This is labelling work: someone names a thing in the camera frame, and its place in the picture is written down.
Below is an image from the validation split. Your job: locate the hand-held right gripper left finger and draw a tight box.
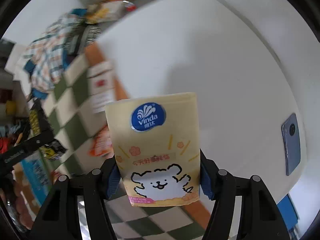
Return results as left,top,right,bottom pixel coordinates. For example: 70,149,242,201
29,154,123,240

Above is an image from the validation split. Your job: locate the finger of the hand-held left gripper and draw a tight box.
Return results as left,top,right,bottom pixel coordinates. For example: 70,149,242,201
0,129,58,171

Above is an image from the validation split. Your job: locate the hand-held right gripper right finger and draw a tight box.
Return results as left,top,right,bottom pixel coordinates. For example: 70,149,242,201
199,149,292,240

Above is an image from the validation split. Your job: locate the yellow dog-print tissue pack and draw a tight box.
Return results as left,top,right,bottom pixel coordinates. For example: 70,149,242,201
104,92,201,208

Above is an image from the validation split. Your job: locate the black and yellow packet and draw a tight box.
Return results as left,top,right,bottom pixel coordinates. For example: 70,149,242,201
28,104,67,161

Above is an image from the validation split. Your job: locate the blue and white packet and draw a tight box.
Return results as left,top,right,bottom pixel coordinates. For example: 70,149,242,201
20,152,52,202

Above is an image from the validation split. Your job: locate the orange and white snack packet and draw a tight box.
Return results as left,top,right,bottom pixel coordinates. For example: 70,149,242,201
88,127,115,158

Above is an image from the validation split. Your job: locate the blue flat object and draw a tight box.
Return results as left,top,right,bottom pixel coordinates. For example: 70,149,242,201
277,194,300,232

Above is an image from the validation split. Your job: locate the blue-grey smartphone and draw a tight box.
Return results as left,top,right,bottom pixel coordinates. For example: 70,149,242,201
281,113,301,176

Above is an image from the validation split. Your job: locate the plaid shirt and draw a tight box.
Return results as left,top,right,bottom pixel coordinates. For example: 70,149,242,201
19,12,83,98

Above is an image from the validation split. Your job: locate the cardboard box with red print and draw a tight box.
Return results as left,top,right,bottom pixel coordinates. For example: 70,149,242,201
87,60,116,113

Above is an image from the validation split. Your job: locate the black striped bag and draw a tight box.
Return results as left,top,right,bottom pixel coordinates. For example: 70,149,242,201
62,24,103,56

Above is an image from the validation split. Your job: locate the yellow and orange snack packet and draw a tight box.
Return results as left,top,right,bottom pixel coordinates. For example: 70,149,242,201
84,0,137,23

